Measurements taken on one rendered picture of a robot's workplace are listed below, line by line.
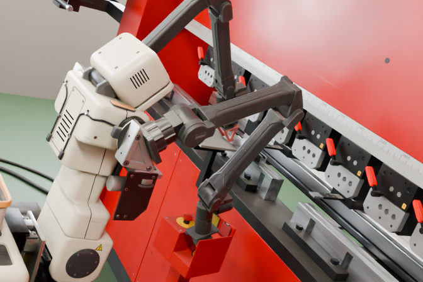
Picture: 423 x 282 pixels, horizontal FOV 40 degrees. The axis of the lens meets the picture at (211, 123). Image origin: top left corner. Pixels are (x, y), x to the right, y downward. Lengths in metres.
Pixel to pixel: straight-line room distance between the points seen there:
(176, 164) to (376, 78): 1.07
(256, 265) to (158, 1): 1.47
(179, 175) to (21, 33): 2.77
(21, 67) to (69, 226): 3.52
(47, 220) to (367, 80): 1.09
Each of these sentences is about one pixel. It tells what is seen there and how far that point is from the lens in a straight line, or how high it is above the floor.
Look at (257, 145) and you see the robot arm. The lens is 1.82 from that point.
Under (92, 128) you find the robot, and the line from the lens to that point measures 1.55.
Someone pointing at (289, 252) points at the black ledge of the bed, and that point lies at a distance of 1.97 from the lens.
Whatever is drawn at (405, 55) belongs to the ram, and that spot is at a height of 1.59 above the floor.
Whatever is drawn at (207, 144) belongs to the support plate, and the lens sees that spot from 2.24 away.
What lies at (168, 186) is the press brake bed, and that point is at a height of 0.64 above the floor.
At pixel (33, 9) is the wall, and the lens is 5.03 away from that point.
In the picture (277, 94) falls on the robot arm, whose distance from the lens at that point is 1.71.
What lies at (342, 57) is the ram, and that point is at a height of 1.50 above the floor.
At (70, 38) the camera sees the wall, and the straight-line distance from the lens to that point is 5.19.
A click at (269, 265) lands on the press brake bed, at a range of 2.05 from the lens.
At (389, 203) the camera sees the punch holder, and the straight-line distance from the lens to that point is 1.82.
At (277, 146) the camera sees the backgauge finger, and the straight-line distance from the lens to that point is 2.53.
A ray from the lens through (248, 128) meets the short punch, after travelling 2.43.
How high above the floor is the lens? 1.70
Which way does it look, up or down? 16 degrees down
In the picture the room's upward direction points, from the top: 20 degrees clockwise
